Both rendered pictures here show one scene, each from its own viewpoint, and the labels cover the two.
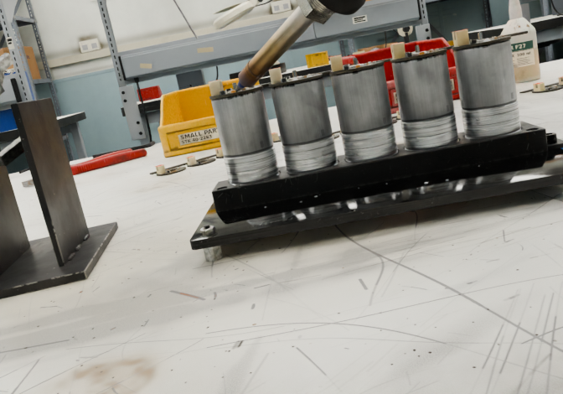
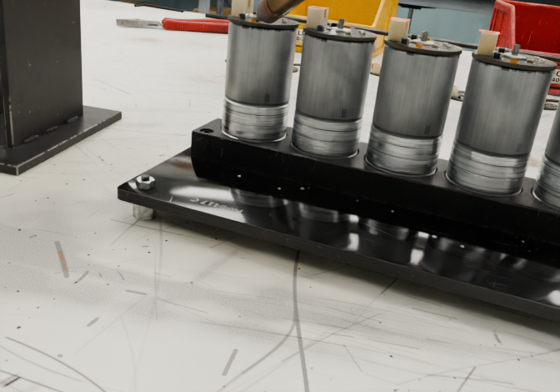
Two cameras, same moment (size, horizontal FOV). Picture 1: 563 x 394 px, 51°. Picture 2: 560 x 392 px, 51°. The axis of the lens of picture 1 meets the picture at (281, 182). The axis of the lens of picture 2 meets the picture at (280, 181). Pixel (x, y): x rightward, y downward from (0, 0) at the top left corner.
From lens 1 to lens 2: 9 cm
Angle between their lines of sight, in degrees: 17
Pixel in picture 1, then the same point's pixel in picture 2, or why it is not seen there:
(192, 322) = (17, 307)
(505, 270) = not seen: outside the picture
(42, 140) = not seen: outside the picture
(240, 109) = (252, 45)
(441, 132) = (495, 177)
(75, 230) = (56, 109)
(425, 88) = (497, 110)
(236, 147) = (235, 91)
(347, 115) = (382, 103)
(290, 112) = (311, 72)
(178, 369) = not seen: outside the picture
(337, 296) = (183, 365)
